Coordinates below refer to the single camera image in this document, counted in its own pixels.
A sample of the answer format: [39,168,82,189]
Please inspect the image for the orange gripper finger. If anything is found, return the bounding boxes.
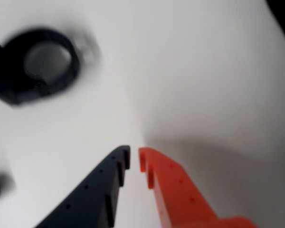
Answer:
[137,146,258,228]

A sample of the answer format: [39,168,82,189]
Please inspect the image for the dark navy gripper finger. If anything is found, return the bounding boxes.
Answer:
[34,145,131,228]

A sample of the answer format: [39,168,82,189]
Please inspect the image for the black ring-shaped clip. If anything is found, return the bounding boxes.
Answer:
[0,28,81,107]

